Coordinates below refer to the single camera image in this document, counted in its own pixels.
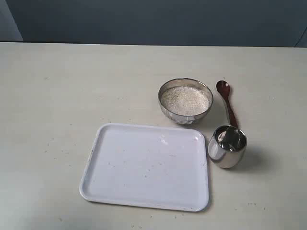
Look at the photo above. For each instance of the brown wooden spoon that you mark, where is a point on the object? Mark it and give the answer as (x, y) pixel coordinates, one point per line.
(224, 90)

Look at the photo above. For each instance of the steel bowl of rice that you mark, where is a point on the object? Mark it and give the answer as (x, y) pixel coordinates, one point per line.
(185, 101)

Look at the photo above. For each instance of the small steel cup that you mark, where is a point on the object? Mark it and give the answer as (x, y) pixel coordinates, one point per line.
(227, 146)

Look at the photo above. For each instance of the white plastic tray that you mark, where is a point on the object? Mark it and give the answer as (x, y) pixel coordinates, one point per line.
(147, 166)

